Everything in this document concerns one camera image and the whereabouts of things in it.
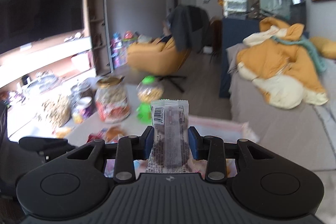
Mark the dark jacket on chair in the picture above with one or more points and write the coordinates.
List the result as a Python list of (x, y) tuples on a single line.
[(190, 28)]

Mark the large glass nut jar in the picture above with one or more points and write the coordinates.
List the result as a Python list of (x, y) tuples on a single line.
[(54, 109)]

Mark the yellow armchair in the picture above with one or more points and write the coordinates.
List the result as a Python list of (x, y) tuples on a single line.
[(158, 58)]

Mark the grey sofa cover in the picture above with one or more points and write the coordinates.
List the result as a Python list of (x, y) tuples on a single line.
[(297, 134)]

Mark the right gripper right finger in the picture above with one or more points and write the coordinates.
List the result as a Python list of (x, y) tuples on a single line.
[(211, 149)]

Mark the orange plush corgi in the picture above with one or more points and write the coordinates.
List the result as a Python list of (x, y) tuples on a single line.
[(283, 64)]

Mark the television screen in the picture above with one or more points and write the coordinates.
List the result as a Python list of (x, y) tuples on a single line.
[(27, 21)]

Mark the purple paper cup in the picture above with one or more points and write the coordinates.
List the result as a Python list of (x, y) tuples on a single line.
[(84, 107)]

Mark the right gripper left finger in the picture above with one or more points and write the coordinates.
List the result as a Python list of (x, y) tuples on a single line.
[(129, 149)]

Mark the meat floss bun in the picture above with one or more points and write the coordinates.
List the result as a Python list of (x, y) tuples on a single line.
[(113, 134)]

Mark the peanut jar gold lid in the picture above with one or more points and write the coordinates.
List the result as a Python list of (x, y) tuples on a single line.
[(111, 100)]

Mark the green candy dispenser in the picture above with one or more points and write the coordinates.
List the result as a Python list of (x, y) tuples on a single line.
[(148, 90)]

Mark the pink gift box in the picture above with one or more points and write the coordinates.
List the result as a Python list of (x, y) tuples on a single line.
[(229, 131)]

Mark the dark grain snack bar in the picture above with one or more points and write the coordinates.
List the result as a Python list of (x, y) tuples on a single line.
[(171, 151)]

